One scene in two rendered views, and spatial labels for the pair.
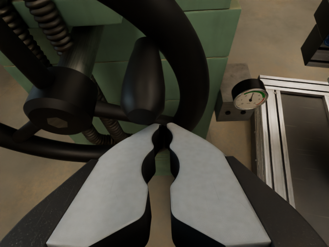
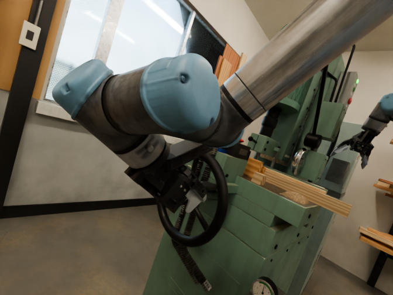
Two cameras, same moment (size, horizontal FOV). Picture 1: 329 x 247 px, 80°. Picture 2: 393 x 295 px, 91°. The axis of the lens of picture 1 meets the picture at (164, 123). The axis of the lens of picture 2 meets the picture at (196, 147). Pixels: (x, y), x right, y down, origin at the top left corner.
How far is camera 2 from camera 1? 0.41 m
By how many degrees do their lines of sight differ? 61
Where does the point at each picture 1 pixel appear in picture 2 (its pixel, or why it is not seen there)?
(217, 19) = (263, 229)
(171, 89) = (227, 259)
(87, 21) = not seen: hidden behind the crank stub
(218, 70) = (257, 265)
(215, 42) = (259, 242)
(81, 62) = not seen: hidden behind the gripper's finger
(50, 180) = (107, 283)
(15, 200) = (83, 270)
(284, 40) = not seen: outside the picture
